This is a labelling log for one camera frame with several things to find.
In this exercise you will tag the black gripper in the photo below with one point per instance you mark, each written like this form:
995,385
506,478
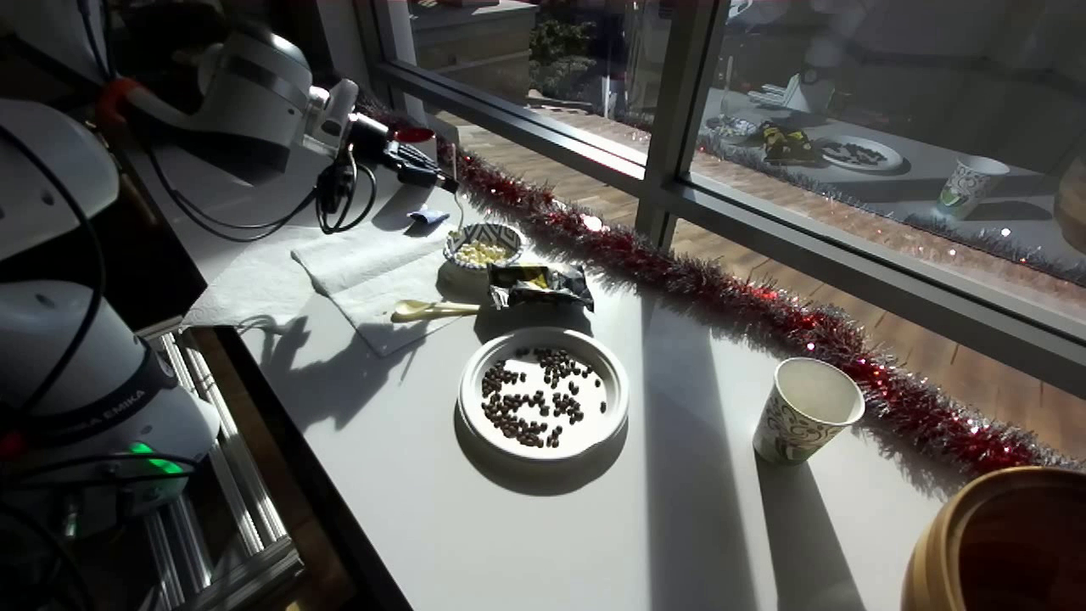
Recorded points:
379,136

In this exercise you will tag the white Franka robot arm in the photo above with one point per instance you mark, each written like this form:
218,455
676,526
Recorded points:
68,385

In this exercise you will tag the small dark object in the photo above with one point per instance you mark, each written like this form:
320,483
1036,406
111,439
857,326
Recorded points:
430,218

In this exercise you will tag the wooden bowl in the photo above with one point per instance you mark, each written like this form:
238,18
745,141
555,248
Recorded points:
995,544

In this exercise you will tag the white mug red inside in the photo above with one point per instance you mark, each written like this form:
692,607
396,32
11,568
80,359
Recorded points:
411,132

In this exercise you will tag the popcorn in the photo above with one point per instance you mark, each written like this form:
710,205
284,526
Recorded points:
482,248

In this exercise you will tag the white folded paper towel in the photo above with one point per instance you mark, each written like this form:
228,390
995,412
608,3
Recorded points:
362,265

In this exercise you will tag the cream plastic utensil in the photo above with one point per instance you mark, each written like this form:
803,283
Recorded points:
437,311

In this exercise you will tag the white flat paper towel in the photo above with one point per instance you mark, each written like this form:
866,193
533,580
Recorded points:
396,326

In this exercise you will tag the black square tray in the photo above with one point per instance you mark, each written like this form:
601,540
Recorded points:
545,286

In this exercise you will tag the dark coffee beans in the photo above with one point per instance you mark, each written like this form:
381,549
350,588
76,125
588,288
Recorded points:
538,394

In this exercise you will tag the white plate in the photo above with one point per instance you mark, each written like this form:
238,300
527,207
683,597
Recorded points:
545,434

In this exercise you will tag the red silver tinsel garland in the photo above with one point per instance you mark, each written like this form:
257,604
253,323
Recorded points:
724,294

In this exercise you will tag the patterned paper cup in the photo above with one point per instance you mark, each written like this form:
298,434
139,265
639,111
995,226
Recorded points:
803,412

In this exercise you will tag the window frame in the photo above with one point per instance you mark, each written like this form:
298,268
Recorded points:
680,136

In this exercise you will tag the aluminium frame rails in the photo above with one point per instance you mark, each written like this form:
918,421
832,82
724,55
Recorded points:
217,532

